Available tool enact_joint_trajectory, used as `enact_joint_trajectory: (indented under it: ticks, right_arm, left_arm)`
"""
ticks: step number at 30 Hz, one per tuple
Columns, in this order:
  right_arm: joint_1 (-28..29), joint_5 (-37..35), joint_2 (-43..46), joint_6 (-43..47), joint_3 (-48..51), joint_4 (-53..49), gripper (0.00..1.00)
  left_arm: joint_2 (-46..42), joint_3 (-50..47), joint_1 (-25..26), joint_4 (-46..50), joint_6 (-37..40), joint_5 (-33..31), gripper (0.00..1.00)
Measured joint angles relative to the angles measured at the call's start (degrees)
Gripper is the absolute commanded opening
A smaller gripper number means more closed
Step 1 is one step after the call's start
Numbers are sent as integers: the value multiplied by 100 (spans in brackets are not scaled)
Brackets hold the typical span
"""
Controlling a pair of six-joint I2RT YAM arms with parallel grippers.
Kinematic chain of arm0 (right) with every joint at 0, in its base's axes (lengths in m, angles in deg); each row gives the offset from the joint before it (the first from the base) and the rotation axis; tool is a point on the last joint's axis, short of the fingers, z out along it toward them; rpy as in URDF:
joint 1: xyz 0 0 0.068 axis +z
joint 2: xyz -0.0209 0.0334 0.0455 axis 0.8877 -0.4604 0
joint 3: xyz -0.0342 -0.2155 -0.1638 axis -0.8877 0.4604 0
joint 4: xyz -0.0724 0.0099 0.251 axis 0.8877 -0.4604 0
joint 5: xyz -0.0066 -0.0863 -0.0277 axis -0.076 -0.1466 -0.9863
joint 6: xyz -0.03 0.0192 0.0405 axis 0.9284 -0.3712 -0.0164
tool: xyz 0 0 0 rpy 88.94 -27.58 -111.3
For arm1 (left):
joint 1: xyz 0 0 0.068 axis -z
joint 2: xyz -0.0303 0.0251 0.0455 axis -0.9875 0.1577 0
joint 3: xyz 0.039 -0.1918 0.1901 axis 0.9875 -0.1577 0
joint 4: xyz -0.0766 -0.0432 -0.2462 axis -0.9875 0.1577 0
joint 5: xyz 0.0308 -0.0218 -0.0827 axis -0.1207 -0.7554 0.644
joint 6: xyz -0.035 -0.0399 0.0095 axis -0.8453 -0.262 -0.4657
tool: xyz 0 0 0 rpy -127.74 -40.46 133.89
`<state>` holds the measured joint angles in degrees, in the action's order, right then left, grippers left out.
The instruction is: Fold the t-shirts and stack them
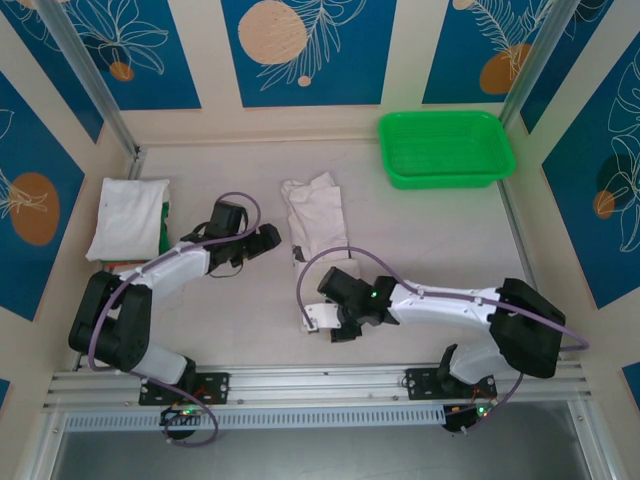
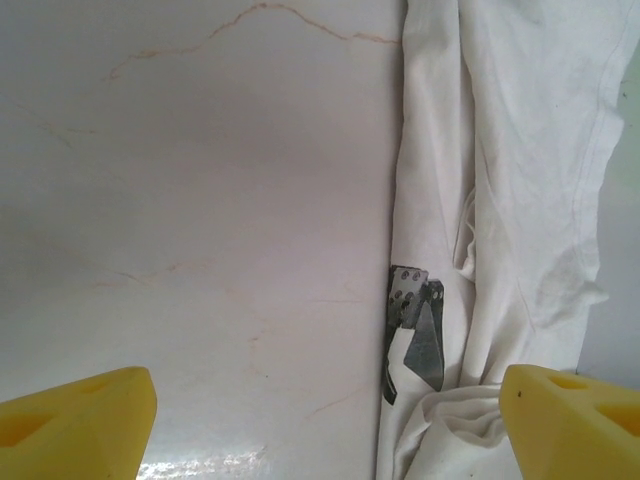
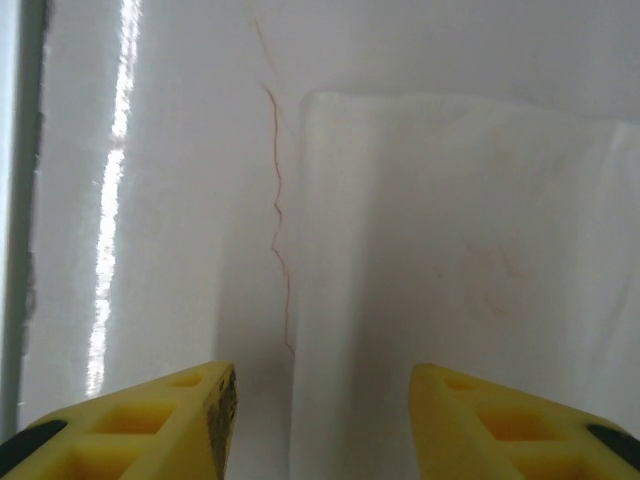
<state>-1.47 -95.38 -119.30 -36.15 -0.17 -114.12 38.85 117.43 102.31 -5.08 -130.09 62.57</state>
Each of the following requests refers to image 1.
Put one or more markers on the aluminium side rail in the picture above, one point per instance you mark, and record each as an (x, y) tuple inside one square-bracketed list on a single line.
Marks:
[(517, 235), (135, 162)]

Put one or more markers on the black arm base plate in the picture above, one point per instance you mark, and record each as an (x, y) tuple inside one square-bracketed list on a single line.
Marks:
[(220, 387), (420, 382)]

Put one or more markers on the white t-shirt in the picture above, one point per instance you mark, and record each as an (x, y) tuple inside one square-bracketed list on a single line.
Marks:
[(125, 220), (317, 215)]

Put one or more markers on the green plastic basket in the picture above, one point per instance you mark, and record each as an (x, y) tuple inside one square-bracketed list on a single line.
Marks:
[(445, 145)]

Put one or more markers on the folded white t-shirt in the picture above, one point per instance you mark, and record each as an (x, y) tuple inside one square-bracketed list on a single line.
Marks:
[(125, 220)]

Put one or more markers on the aluminium frame rail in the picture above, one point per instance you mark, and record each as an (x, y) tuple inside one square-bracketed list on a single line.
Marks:
[(320, 385)]

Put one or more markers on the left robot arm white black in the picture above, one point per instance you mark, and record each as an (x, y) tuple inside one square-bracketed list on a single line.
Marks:
[(175, 265)]

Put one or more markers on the aluminium frame post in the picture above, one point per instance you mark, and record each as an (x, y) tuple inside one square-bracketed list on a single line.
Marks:
[(97, 85), (536, 60)]

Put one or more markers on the blue floral wall panel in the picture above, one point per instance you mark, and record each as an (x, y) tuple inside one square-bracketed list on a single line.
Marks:
[(310, 55), (150, 60), (50, 75), (600, 200), (30, 200), (470, 55), (570, 65)]

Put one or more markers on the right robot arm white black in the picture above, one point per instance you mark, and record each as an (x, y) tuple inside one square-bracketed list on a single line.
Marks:
[(440, 305)]

